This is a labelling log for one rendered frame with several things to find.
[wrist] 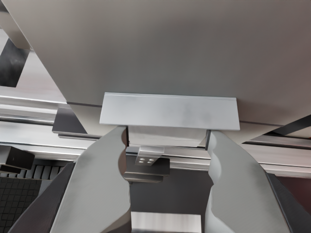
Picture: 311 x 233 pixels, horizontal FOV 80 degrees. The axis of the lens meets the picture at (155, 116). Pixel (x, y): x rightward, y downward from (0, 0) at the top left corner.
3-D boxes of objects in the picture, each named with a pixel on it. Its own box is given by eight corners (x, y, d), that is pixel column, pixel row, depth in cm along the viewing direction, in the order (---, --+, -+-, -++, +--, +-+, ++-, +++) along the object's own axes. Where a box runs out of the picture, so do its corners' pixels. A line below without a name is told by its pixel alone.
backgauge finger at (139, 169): (192, 141, 28) (192, 176, 26) (161, 164, 52) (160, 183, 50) (111, 134, 27) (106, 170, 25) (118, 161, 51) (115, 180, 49)
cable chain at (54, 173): (133, 171, 58) (132, 185, 57) (133, 173, 64) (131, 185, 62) (4, 162, 54) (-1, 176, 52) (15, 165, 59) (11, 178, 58)
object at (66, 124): (214, 124, 25) (216, 146, 24) (206, 130, 28) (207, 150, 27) (58, 107, 23) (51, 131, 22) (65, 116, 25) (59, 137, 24)
